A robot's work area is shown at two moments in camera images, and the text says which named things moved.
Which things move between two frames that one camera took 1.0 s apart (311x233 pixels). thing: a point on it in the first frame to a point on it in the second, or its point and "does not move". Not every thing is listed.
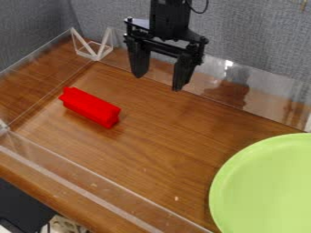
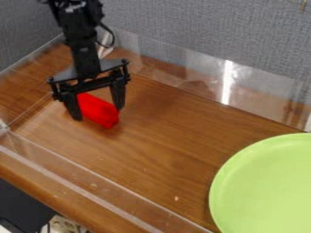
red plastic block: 90,106 does not move
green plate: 262,193 does not move
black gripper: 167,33 to 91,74
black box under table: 23,213 does not move
